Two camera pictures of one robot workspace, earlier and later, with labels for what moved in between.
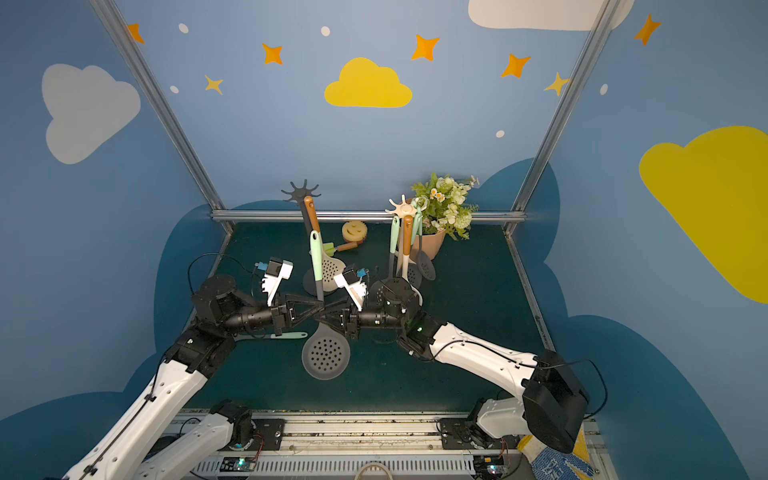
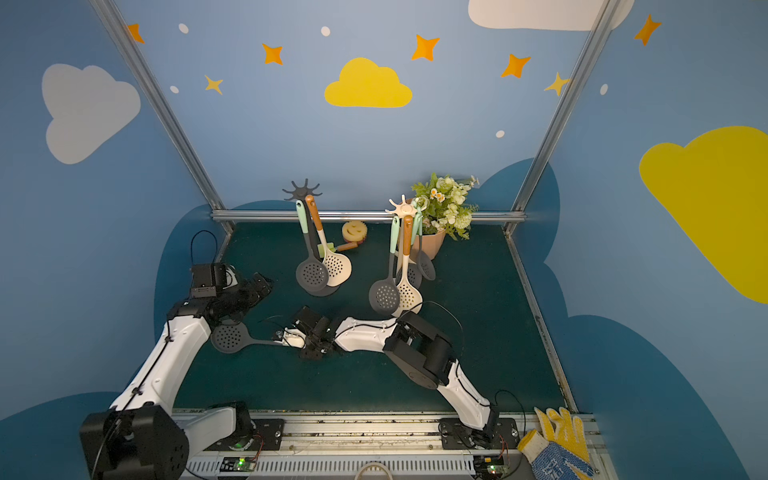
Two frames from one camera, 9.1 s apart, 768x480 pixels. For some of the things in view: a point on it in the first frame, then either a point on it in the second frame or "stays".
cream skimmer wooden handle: [330, 266] stays
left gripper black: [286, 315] → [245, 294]
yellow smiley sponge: [354, 231] stays
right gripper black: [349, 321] → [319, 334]
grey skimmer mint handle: [425, 263] stays
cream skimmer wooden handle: [408, 233] stays
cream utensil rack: [400, 211] stays
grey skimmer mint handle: [377, 291] stays
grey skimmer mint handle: [325, 356] → [311, 274]
